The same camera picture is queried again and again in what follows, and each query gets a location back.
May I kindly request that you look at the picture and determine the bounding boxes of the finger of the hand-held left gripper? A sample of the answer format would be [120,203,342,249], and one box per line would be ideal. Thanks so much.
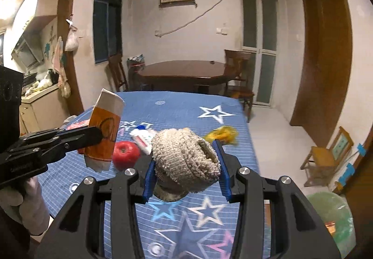
[38,126,104,163]
[17,127,70,147]

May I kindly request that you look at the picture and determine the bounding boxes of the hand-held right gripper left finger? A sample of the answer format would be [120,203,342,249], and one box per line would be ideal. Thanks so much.
[36,154,156,259]

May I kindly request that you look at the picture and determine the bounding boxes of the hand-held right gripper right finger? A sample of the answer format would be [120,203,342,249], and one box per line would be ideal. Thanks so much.
[212,139,341,259]

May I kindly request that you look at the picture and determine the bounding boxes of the orange and white carton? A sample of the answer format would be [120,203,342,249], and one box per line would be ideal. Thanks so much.
[77,88,126,173]

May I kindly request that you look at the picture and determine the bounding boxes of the beige knit cloth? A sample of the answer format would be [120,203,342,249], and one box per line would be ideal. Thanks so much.
[152,128,221,201]

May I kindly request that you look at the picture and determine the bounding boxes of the green-lined trash bin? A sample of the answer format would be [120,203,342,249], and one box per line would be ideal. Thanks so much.
[305,192,357,258]

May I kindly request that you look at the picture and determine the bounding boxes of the person's left hand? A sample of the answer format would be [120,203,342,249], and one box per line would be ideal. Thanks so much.
[0,176,51,236]

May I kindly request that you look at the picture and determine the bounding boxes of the beige kitchen cabinet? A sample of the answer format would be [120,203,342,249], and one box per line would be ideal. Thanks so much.
[19,84,70,134]

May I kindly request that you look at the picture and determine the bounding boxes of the yellow plastic bag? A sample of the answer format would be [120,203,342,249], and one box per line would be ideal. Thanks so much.
[203,125,239,145]

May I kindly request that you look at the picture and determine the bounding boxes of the red apple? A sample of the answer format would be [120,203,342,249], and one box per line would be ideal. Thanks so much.
[112,140,141,171]

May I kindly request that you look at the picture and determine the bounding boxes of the white toothpaste tube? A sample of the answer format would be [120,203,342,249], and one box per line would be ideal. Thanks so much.
[130,123,155,155]

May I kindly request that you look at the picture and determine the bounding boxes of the white bags on counter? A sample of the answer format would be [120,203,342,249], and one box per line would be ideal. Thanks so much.
[29,69,59,93]

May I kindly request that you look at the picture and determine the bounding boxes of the wooden dining chair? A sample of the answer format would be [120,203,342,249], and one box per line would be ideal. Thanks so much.
[108,53,129,92]
[224,49,255,123]

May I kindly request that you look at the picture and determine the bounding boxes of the blue star tablecloth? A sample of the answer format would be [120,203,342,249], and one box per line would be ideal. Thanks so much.
[38,90,273,259]

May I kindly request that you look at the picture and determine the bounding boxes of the range hood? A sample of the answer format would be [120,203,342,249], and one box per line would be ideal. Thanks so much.
[11,35,44,69]

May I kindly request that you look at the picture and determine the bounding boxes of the dark bin with red band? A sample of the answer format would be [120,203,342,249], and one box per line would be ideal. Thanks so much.
[127,55,146,91]

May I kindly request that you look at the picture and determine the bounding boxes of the hanging white plastic bag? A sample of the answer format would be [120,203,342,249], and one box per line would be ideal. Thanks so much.
[64,14,80,52]

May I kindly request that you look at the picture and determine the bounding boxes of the small wooden chair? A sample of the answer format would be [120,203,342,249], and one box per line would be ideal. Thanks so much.
[300,126,354,188]

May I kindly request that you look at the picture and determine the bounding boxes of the dark wooden dining table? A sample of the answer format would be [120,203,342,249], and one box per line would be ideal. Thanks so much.
[137,60,242,93]

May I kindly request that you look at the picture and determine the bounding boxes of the dark window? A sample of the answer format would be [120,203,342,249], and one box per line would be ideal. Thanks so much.
[93,0,123,65]

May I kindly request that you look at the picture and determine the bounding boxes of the frosted glass double door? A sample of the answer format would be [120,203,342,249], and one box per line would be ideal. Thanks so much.
[240,0,278,106]

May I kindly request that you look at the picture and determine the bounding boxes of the beige hood casing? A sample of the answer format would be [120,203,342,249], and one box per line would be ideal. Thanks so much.
[6,0,59,32]

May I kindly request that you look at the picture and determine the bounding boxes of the brown wooden door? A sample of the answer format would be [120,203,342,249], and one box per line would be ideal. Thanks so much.
[290,0,353,143]

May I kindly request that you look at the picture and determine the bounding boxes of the wall cable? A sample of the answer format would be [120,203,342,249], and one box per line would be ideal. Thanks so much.
[159,0,242,38]

